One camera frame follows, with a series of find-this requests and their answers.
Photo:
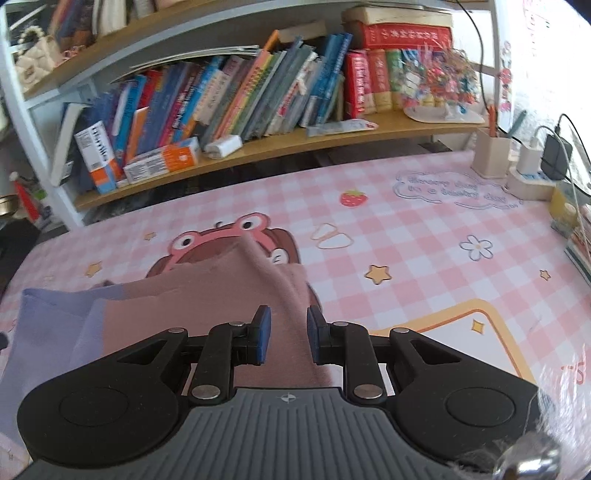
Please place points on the worn beige book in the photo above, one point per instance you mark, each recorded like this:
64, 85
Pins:
397, 16

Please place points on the white plug adapter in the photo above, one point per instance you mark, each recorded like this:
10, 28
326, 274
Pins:
530, 157

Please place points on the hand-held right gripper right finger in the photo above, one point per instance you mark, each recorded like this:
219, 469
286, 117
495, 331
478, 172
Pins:
314, 334

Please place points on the black power adapter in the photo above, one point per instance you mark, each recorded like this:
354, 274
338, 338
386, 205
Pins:
556, 159

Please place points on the yellow jar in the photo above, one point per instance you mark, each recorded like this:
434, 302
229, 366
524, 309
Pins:
564, 210

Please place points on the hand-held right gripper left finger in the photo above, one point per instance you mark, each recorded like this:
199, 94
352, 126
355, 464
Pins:
263, 332

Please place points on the teal pen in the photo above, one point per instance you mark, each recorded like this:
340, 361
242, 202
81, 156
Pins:
517, 123

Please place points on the purple and pink sweater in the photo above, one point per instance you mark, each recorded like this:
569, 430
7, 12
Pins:
207, 295

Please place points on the blue leaflet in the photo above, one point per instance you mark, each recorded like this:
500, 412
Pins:
341, 127

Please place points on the gold metal bowl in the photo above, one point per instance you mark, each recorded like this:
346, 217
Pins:
5, 206

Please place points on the cream quilted bag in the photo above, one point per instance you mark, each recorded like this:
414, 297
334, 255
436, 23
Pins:
34, 64

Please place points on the black box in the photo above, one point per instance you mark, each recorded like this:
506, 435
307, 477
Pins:
14, 249

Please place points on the white charger block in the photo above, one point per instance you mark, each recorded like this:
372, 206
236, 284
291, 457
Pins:
224, 146

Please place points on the white and wood bookshelf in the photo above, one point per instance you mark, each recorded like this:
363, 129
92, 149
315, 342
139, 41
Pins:
286, 147

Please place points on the cartoon wall sticker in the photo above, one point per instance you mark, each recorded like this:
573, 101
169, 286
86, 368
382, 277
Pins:
505, 78

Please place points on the white power strip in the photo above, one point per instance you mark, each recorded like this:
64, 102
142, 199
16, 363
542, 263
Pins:
526, 188

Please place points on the beige pen holder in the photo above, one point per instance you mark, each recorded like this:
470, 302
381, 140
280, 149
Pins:
490, 157

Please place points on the orange and white carton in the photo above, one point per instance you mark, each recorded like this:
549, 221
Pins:
166, 161

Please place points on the orange pencil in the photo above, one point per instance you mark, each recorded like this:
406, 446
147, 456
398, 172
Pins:
493, 122

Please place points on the row of colourful books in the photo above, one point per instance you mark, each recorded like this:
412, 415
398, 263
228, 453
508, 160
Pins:
240, 92

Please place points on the thick red book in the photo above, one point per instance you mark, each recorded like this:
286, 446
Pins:
401, 36

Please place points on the stack of notebooks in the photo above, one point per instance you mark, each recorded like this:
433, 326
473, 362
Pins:
581, 247

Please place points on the blue white orange box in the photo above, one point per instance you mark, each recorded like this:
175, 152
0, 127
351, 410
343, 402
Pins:
94, 147

